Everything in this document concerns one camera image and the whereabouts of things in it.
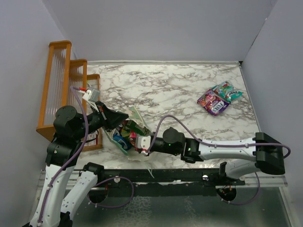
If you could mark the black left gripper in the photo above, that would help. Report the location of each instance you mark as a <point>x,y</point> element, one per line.
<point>110,117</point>

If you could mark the green paper gift bag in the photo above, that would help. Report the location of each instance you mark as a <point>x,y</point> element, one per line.
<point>124,136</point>

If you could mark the purple Fox's candy bag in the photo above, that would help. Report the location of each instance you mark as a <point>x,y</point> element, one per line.
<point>213,103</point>

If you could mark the green Fox's mint candy bag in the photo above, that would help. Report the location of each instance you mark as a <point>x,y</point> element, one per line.
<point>227,91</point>

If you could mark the small red snack packet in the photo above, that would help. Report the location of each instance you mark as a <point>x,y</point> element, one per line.
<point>132,138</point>

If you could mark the green snack pouch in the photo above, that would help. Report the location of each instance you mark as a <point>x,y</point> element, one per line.
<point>133,126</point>

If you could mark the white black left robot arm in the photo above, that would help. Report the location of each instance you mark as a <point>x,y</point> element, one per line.
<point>57,208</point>

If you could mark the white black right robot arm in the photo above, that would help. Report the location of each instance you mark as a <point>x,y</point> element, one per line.
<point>260,153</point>

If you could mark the small red white box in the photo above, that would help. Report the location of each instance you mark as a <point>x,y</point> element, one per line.
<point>92,139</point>

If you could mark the blue Oreo snack pack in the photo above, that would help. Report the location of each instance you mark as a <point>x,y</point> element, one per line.
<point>124,143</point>

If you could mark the orange wooden tiered rack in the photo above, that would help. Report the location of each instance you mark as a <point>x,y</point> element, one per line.
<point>61,73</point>

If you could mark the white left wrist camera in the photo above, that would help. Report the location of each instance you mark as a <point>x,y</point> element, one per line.
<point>91,95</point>

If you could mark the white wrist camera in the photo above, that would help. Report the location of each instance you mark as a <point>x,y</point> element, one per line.
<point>142,143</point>
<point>91,95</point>

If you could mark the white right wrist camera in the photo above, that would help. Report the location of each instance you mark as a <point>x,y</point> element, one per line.
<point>142,143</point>

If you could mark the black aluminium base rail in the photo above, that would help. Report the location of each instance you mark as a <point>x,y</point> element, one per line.
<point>167,182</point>

